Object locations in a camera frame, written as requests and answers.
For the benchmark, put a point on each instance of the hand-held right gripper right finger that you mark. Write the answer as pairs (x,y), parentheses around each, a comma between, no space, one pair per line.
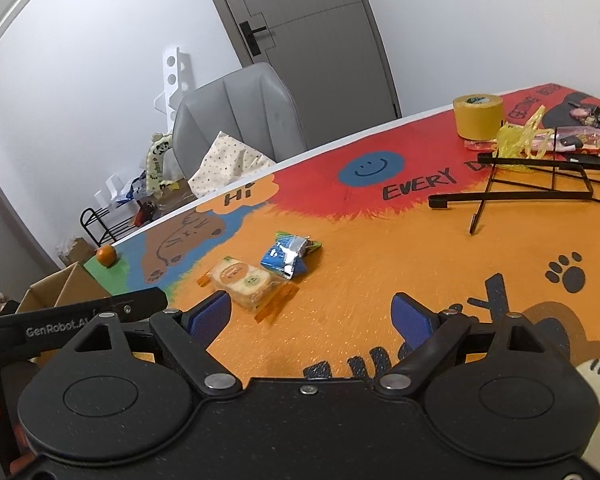
(412,320)

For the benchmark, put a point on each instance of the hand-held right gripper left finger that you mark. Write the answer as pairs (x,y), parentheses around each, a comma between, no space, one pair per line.
(210,315)

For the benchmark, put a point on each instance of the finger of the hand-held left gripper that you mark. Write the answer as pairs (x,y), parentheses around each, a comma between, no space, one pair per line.
(135,302)

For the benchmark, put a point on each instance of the orange-ended biscuit packet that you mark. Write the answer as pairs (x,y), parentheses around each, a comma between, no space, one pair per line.
(245,282)

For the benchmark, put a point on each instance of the brown cardboard box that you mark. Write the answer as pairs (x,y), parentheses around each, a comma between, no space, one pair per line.
(65,287)

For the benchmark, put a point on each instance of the orange fruit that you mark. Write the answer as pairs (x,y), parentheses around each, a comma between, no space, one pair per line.
(106,256)

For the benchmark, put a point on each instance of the colourful printed table mat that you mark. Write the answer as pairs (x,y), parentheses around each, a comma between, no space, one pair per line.
(355,270)

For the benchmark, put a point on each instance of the small cardboard box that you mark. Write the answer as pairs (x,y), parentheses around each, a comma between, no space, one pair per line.
(75,251)

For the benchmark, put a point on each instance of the small blue snack packet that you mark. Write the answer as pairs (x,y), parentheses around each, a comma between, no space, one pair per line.
(282,257)

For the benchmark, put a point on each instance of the black tube shoe rack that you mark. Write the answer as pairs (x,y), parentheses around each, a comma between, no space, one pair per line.
(83,222)

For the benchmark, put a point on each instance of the blue white plastic bag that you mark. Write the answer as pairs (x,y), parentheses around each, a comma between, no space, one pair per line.
(130,190)

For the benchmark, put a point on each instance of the panda plush toy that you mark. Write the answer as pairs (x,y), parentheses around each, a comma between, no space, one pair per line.
(157,152)

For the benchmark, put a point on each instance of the dotted cream cushion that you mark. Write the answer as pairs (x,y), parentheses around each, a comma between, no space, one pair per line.
(225,160)

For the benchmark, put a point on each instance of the yellow plastic bag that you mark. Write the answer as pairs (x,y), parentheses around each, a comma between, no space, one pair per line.
(515,140)

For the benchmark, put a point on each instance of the yellow tape roll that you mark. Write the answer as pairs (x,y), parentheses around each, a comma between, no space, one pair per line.
(480,120)

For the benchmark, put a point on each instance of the grey chair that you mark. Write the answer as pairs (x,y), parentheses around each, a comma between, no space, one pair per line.
(250,105)

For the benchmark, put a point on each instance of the red clear plastic packet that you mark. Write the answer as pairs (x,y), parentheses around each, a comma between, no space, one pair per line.
(585,144)

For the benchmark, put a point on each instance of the key bunch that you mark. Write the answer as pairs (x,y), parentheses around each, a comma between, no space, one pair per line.
(587,115)

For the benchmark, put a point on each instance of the grey door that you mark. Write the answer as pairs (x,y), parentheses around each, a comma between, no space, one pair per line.
(320,50)

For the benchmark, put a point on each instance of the white perforated bracket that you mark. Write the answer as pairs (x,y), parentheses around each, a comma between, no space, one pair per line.
(172,67)

